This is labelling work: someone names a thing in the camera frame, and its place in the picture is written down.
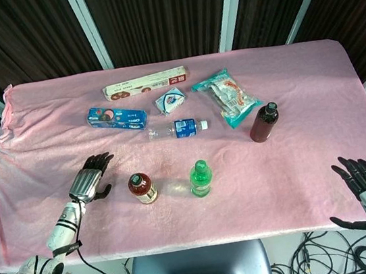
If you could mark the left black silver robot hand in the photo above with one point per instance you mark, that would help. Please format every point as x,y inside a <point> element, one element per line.
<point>85,184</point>

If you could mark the red tea bottle with label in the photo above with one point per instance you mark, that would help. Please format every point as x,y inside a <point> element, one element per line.
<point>144,190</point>

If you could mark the dark red bottle black cap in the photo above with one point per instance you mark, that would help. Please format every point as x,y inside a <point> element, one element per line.
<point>264,123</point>

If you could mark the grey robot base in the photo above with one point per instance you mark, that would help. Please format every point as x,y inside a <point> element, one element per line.
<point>197,264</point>

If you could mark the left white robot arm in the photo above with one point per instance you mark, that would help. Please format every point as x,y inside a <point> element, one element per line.
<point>62,227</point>

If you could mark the blue Oreo cookie box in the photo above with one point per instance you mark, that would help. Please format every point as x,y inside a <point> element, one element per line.
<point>115,118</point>

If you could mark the pink table cloth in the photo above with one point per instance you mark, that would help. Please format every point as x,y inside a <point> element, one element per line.
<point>278,185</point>

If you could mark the clear water bottle blue label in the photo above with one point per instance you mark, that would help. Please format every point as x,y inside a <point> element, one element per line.
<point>183,128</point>

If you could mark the green plastic bottle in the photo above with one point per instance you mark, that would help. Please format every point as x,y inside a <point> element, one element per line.
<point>201,182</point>

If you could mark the long white cookie box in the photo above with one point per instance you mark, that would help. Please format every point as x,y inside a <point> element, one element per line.
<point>148,84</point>

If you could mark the small white soap packet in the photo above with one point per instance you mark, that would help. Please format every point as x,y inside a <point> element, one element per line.
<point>171,102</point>

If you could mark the teal snack bag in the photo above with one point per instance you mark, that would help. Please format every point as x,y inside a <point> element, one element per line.
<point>228,98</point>

